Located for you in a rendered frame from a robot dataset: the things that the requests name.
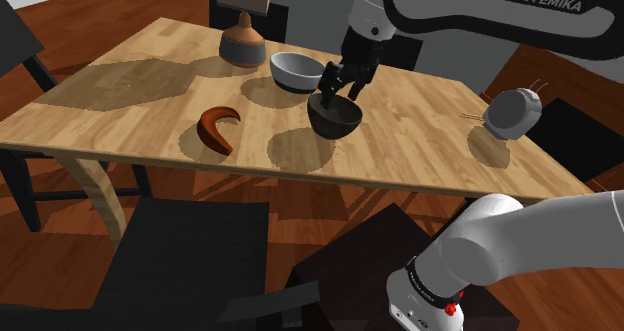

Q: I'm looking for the wooden table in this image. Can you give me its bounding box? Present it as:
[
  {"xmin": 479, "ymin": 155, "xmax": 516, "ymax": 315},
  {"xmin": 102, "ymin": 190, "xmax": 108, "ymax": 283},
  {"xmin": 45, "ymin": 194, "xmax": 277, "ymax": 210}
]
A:
[{"xmin": 0, "ymin": 16, "xmax": 595, "ymax": 253}]

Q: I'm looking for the brown and grey vase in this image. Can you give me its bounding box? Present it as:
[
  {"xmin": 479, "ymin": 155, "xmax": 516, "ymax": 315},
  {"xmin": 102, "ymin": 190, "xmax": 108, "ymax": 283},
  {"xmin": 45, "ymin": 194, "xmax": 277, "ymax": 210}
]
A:
[{"xmin": 218, "ymin": 11, "xmax": 268, "ymax": 69}]

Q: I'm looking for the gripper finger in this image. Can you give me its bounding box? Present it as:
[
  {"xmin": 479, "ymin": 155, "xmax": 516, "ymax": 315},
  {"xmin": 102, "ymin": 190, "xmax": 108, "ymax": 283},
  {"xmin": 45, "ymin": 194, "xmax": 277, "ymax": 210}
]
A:
[
  {"xmin": 347, "ymin": 73, "xmax": 375, "ymax": 103},
  {"xmin": 318, "ymin": 60, "xmax": 349, "ymax": 110}
]

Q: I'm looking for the brown crescent-shaped dish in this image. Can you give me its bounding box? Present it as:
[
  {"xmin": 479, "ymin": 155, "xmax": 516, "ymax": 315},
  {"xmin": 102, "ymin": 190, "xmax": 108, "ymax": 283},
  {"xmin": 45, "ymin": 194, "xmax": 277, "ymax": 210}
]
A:
[{"xmin": 195, "ymin": 106, "xmax": 242, "ymax": 157}]

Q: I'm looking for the white bowl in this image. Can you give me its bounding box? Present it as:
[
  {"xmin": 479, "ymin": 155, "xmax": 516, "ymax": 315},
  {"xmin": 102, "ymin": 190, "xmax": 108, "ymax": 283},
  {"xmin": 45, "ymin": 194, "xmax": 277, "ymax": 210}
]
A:
[{"xmin": 268, "ymin": 51, "xmax": 327, "ymax": 95}]

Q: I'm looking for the black bowl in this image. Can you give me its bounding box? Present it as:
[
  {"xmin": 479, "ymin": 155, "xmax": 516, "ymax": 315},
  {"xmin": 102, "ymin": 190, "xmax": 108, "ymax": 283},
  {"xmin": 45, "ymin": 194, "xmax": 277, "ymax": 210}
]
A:
[{"xmin": 306, "ymin": 92, "xmax": 365, "ymax": 142}]

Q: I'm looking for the black chair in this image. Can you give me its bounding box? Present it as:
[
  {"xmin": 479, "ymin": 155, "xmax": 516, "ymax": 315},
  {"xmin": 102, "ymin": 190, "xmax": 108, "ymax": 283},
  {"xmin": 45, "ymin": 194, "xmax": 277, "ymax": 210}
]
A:
[
  {"xmin": 0, "ymin": 195, "xmax": 324, "ymax": 331},
  {"xmin": 208, "ymin": 0, "xmax": 290, "ymax": 45},
  {"xmin": 525, "ymin": 97, "xmax": 624, "ymax": 184},
  {"xmin": 0, "ymin": 0, "xmax": 153, "ymax": 234},
  {"xmin": 388, "ymin": 33, "xmax": 424, "ymax": 73}
]

